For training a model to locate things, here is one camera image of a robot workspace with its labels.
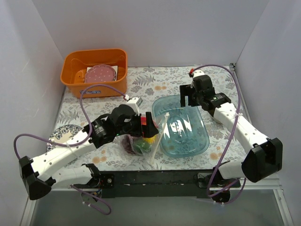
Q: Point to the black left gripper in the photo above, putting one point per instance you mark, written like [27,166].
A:
[139,125]

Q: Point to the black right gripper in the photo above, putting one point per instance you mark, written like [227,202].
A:
[191,94]

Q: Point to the yellow lemon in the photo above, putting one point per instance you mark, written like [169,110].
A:
[150,140]

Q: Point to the red chili pepper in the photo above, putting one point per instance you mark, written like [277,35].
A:
[144,121]

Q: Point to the green lime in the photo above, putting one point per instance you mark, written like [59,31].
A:
[141,147]

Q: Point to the clear zip top bag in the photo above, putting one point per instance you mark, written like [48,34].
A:
[161,121]

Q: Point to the dark red grape bunch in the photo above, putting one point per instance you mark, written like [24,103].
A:
[127,144]

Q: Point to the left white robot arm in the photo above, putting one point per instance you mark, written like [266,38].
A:
[43,173]

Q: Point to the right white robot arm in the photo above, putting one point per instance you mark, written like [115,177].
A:
[263,154]

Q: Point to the floral tablecloth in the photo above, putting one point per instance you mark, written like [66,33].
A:
[149,83]

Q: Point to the clear blue plastic tray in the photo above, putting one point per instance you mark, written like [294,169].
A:
[185,134]

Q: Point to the pink dotted plate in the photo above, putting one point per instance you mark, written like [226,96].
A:
[100,73]

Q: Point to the orange plastic basket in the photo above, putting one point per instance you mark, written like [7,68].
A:
[82,69]

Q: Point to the blue patterned plate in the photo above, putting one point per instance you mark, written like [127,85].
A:
[64,133]

